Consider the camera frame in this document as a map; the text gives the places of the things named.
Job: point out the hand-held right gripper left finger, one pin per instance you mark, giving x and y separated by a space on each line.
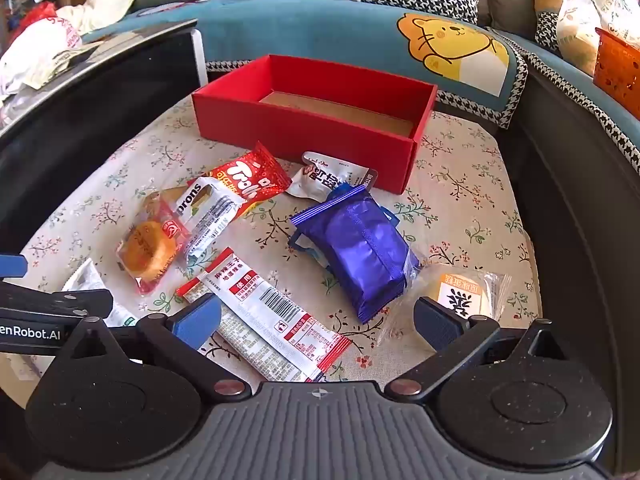
197 317

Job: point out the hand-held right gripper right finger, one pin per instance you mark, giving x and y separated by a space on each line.
434 321

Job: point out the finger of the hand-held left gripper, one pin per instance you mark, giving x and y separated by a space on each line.
55 302
12 266

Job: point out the clear packet with yellow pastry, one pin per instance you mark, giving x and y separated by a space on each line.
462 292

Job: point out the clear packet with orange mooncake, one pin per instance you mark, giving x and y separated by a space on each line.
147 252

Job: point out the long white red snack packet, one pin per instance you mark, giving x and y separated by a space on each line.
280 320

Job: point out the blue foil snack packet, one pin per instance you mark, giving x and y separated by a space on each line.
360 250

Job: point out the white biscuit bar packet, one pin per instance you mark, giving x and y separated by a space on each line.
200 205

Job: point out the white packet with black print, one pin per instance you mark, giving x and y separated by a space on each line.
320 177

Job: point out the red cardboard box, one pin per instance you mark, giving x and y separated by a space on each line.
300 130

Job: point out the white green snack packet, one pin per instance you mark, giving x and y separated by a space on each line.
87 285

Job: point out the floral tablecloth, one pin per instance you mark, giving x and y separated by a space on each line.
450 200

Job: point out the black glossy side table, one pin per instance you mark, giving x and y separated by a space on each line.
75 125

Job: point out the white red plastic bag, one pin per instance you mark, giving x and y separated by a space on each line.
35 55

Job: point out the blue houndstooth trim sofa cover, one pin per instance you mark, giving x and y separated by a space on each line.
575 90

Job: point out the white garment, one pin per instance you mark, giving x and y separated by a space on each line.
107 2

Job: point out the orange plastic basket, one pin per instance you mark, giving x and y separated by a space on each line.
615 70

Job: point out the small yellow houndstooth cushion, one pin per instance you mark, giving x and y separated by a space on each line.
545 20

